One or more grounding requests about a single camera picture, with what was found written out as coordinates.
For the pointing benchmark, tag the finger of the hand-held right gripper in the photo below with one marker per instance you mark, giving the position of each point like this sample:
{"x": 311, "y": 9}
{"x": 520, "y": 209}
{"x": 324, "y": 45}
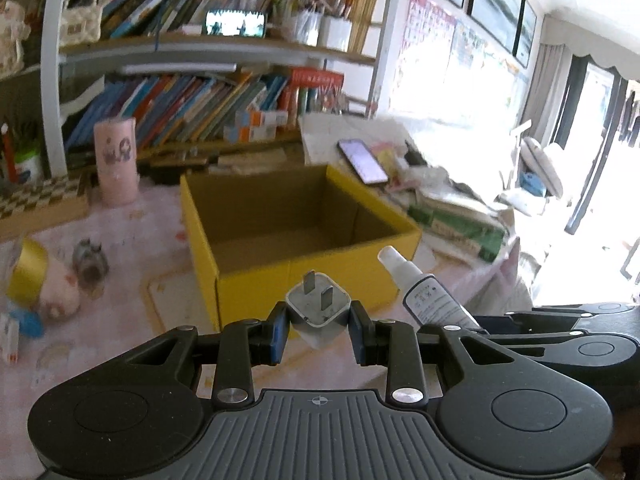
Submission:
{"x": 540, "y": 321}
{"x": 530, "y": 347}

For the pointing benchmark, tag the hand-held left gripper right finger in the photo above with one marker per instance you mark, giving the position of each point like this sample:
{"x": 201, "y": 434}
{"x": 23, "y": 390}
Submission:
{"x": 358, "y": 336}

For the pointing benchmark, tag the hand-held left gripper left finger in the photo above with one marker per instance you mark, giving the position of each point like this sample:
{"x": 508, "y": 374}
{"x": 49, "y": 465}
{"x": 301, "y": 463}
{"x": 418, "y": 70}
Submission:
{"x": 278, "y": 336}

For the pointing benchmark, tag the white charger plug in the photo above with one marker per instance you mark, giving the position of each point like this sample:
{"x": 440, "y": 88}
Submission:
{"x": 320, "y": 321}

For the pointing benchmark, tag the yellow cardboard box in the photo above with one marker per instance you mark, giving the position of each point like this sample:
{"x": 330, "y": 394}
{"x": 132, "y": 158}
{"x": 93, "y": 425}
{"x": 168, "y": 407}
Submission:
{"x": 250, "y": 287}

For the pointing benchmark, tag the white spray bottle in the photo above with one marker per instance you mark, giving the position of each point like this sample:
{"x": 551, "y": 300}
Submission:
{"x": 431, "y": 301}

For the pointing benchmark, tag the pink pig plush toy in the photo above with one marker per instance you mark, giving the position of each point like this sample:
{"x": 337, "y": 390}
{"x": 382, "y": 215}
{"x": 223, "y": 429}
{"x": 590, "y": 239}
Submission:
{"x": 61, "y": 295}

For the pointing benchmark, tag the blue packet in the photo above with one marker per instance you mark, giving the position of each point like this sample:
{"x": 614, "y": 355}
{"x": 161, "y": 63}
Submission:
{"x": 29, "y": 322}

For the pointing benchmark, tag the green book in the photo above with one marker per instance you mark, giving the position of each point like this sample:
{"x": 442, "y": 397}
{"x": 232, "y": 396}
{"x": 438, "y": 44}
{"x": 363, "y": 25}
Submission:
{"x": 465, "y": 235}

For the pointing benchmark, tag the pile of papers and books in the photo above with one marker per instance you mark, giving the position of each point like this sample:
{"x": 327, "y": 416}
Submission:
{"x": 450, "y": 200}

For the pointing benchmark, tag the white chair with cushion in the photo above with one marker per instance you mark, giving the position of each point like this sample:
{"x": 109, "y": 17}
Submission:
{"x": 537, "y": 160}

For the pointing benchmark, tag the pink checked tablecloth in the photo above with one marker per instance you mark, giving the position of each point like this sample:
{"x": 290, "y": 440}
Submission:
{"x": 125, "y": 260}

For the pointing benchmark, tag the smartphone with lit screen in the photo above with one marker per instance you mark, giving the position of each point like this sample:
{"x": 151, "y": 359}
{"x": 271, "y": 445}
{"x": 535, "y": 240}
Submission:
{"x": 364, "y": 161}

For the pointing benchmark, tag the small grey toy figure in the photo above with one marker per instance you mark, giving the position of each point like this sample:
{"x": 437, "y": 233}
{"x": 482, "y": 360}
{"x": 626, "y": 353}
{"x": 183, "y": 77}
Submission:
{"x": 91, "y": 262}

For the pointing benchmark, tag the orange and white small box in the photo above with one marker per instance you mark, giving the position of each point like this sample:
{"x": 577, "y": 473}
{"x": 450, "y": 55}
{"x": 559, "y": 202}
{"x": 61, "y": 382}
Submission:
{"x": 249, "y": 133}
{"x": 262, "y": 119}

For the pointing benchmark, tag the grey curtain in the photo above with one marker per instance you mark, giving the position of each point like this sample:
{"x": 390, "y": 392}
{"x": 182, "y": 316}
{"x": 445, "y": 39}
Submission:
{"x": 547, "y": 95}

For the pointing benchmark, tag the pink cylindrical container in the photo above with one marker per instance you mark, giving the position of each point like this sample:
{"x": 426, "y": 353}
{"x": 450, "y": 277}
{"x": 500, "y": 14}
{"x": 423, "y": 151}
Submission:
{"x": 116, "y": 165}

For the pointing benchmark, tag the row of colourful leaning books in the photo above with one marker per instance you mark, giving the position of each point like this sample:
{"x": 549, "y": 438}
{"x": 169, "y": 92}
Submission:
{"x": 175, "y": 110}

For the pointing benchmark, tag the red boxed book set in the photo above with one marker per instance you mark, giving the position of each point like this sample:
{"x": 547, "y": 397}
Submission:
{"x": 317, "y": 90}

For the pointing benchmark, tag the gold tape roll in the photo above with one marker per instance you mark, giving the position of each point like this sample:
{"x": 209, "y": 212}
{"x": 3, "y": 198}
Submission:
{"x": 30, "y": 272}

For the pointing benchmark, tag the small white carton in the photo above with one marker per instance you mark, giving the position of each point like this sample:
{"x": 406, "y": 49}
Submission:
{"x": 9, "y": 340}

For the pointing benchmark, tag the checkered wooden board box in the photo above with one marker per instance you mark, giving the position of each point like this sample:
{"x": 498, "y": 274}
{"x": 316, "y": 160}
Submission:
{"x": 40, "y": 200}

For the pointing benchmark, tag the white jar with green lid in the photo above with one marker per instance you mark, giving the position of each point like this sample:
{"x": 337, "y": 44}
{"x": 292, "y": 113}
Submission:
{"x": 28, "y": 166}

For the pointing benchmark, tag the white pen holder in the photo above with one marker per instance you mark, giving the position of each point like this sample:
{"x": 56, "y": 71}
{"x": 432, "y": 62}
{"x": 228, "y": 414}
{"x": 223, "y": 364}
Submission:
{"x": 336, "y": 34}

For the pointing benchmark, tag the clear pen holder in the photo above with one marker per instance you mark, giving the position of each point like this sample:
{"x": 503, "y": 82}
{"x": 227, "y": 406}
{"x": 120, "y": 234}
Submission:
{"x": 308, "y": 27}

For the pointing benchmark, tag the phone showing video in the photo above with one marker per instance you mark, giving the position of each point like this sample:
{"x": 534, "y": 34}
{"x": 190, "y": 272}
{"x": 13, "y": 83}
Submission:
{"x": 235, "y": 23}

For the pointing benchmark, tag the white bookshelf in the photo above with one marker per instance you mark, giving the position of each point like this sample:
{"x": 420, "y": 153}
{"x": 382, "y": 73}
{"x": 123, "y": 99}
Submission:
{"x": 55, "y": 85}

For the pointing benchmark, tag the row of books on shelf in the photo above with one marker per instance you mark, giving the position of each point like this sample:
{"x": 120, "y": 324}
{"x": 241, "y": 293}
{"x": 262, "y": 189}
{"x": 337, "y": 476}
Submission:
{"x": 150, "y": 0}

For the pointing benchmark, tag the white woven handbag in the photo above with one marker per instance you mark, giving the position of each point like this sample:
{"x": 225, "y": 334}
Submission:
{"x": 80, "y": 17}

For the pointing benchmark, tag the floral cloth bag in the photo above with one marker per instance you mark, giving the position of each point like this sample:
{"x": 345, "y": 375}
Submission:
{"x": 11, "y": 37}

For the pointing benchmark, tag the red wall poster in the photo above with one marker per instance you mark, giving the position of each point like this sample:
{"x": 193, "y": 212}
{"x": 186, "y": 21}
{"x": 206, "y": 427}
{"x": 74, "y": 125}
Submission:
{"x": 425, "y": 50}

